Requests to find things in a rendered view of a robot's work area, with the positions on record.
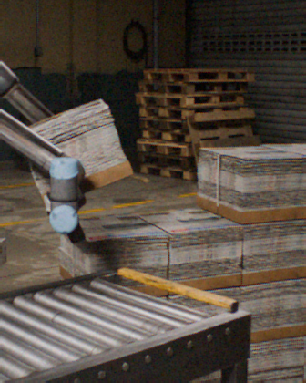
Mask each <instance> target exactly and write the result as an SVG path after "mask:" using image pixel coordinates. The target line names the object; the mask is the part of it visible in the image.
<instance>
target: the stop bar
mask: <svg viewBox="0 0 306 383"><path fill-rule="evenodd" d="M117 275H121V276H124V277H126V278H129V279H132V280H135V281H138V282H141V283H144V284H148V285H153V286H155V287H158V288H161V289H165V290H168V291H170V292H173V293H176V294H180V295H184V296H187V297H191V298H194V299H197V300H199V301H202V302H205V303H208V304H211V305H216V306H219V307H222V308H225V309H228V310H232V309H235V308H238V306H239V301H238V300H234V299H231V298H226V297H222V296H219V295H214V294H211V293H208V292H205V291H201V290H199V289H196V288H193V287H189V286H186V285H182V284H178V283H175V282H171V281H169V280H165V279H162V278H159V277H156V276H153V275H150V274H143V273H141V272H138V271H135V270H131V269H128V268H126V267H125V268H121V269H118V270H117Z"/></svg>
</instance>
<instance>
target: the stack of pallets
mask: <svg viewBox="0 0 306 383"><path fill-rule="evenodd" d="M143 70H144V71H143V72H144V78H143V80H139V81H138V84H139V91H138V92H141V93H135V95H136V104H138V107H139V114H138V115H139V127H140V128H142V131H143V139H137V155H138V160H137V163H139V166H141V170H140V174H146V175H147V174H153V173H159V172H161V175H159V177H167V178H171V177H177V176H183V175H184V178H183V180H187V181H192V180H196V179H197V178H198V176H197V171H198V168H196V165H195V161H194V159H196V157H195V156H193V151H192V148H191V144H192V140H190V137H189V135H190V131H189V129H187V125H186V121H185V116H189V115H193V114H199V113H209V112H207V109H210V112H221V111H228V107H232V108H236V110H245V109H247V107H248V104H243V94H244V93H248V91H247V85H248V82H251V81H255V80H254V75H255V70H236V69H173V68H152V69H143ZM158 73H162V79H160V78H158ZM235 74H242V80H236V79H235ZM152 85H158V90H152ZM206 85H210V89H207V87H206ZM228 85H235V91H228ZM180 86H181V89H180ZM222 96H231V102H223V101H222ZM149 97H152V98H157V101H149ZM200 97H207V100H201V99H200ZM176 98H180V100H176ZM222 102H223V103H222ZM152 109H158V112H157V113H152ZM153 120H155V121H159V124H156V125H153ZM155 132H163V135H157V136H155ZM180 142H184V143H180ZM150 145H157V147H155V148H150ZM150 156H155V157H157V158H155V159H151V158H150ZM153 168H155V169H161V170H155V171H153ZM176 171H179V172H176Z"/></svg>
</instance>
